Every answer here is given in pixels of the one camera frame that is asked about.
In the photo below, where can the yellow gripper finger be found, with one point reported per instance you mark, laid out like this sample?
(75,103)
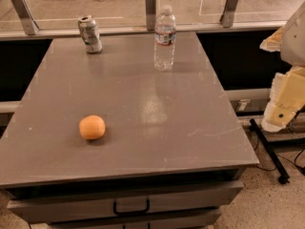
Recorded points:
(273,42)
(287,97)

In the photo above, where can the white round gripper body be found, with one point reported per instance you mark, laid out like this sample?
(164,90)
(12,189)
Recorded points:
(294,38)

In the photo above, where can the orange fruit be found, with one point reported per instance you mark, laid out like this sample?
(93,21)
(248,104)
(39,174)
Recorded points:
(92,127)

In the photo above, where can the clear plastic water bottle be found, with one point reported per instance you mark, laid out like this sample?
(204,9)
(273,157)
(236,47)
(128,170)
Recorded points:
(164,39)

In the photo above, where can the black stand leg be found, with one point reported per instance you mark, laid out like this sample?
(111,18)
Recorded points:
(284,177)

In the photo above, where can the lower grey drawer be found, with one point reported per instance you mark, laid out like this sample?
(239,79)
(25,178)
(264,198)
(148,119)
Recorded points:
(193,218)

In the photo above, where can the grey drawer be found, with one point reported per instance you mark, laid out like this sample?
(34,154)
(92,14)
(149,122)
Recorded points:
(161,199)
(193,218)

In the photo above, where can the crushed silver soda can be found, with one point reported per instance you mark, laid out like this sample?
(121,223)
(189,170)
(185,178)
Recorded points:
(88,29)

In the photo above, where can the grey cabinet with drawers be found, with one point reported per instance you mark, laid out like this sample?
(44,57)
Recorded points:
(162,129)

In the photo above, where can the upper grey drawer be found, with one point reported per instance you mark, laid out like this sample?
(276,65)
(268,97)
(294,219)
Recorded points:
(161,199)

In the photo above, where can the right metal railing post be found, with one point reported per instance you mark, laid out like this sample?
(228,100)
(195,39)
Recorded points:
(227,16)

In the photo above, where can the metal railing post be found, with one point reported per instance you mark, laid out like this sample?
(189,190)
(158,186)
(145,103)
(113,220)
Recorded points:
(227,16)
(150,6)
(28,23)

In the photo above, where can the middle metal railing post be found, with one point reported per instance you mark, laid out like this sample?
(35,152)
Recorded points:
(150,6)

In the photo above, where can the black upper drawer handle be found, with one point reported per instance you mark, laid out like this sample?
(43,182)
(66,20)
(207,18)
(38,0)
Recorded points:
(131,207)

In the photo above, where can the horizontal metal rail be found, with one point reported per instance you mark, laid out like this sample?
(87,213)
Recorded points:
(199,28)

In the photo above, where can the left metal railing post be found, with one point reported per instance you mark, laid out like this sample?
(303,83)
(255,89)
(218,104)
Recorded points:
(28,23)

